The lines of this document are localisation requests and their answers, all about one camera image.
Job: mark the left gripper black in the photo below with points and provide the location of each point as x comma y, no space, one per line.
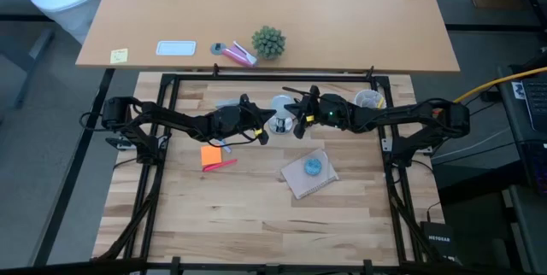
247,104

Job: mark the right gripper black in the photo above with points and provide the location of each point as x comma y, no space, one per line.
314,106

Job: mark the white flood lightbulb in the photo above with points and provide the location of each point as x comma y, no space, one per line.
282,104

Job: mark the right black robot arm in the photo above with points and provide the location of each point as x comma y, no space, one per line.
406,115

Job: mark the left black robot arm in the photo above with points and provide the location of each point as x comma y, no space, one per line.
171,117

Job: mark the orange sticky note pad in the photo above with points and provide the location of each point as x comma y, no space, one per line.
211,155

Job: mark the pink pen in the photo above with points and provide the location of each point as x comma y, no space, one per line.
220,165

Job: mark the white textured cup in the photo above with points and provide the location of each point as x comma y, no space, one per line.
367,100

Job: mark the small green potted plant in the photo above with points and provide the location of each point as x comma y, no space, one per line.
268,42

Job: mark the beige spiral notebook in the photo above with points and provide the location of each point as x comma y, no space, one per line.
307,183

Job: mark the grey tape roll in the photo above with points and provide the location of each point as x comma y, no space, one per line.
215,49

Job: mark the yellow marker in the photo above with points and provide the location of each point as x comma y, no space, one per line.
380,103

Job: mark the clear rectangular plastic tray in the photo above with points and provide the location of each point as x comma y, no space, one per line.
176,48

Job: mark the beige laminate desk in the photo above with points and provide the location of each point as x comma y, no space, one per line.
265,1

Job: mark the yellow sticky note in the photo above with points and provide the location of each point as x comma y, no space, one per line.
119,56

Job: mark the black keyboard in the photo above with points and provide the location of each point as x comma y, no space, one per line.
536,104

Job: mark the black aluminium table frame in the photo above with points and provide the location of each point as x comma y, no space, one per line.
273,77

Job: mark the black frame clamp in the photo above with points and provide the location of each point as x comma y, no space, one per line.
368,266
175,264
215,70
370,72

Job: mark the black Netgear network switch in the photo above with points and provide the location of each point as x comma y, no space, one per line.
439,241

